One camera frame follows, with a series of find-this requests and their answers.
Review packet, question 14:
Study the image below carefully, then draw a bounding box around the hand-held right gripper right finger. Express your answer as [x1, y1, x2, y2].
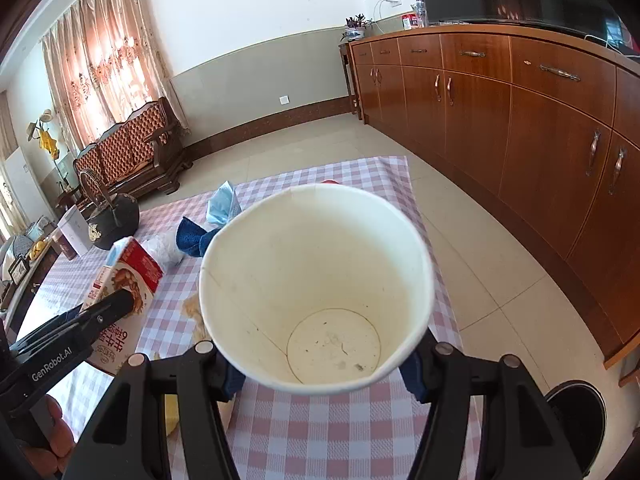
[400, 341, 583, 480]

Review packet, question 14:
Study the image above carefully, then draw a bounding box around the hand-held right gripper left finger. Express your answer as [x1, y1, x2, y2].
[65, 340, 246, 480]

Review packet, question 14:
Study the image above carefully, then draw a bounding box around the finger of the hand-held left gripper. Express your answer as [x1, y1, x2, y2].
[79, 289, 136, 334]

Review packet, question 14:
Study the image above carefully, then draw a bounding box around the red and white milk carton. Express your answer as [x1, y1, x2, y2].
[82, 236, 166, 376]

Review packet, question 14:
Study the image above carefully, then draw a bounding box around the dark blue cloth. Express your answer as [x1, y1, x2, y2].
[175, 216, 223, 259]

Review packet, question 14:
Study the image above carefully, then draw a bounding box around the white paper cup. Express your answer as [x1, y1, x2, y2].
[198, 183, 435, 395]

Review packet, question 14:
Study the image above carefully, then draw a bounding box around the blue face mask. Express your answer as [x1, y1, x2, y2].
[206, 181, 242, 227]

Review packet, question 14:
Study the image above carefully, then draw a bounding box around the black trash bin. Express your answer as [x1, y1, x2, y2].
[545, 380, 607, 480]

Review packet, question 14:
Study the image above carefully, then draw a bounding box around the person's left hand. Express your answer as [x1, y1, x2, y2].
[22, 395, 77, 479]

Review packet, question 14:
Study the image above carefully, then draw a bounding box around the yellow peel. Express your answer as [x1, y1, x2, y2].
[164, 394, 184, 437]

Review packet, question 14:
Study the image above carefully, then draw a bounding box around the clear plastic bag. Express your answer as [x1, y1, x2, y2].
[142, 232, 186, 269]

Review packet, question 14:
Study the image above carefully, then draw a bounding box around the beige crumpled paper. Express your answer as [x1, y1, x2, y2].
[182, 291, 209, 342]

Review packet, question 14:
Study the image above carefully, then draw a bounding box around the dark brown box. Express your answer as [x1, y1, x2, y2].
[51, 232, 77, 261]

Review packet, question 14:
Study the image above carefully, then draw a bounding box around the wooden tea table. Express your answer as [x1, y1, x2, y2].
[0, 237, 58, 336]

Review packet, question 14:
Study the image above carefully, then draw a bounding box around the black kettle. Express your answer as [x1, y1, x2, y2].
[77, 169, 141, 251]

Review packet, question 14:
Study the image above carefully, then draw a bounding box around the white box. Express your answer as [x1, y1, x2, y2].
[56, 205, 93, 257]

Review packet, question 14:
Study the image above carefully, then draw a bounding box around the pink checked tablecloth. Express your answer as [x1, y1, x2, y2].
[35, 156, 483, 480]

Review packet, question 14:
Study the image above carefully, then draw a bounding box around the wooden sofa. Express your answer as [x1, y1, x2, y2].
[72, 96, 194, 201]

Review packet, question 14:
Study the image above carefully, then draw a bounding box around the yellow toy decoration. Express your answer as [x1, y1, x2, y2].
[26, 109, 62, 162]

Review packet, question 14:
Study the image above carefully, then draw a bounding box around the patterned pink curtain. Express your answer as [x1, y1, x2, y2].
[40, 0, 191, 151]

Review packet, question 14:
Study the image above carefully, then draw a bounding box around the wooden cabinet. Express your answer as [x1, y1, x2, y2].
[348, 24, 640, 368]

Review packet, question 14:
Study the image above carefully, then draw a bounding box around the potted plant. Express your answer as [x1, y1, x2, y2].
[341, 15, 374, 42]

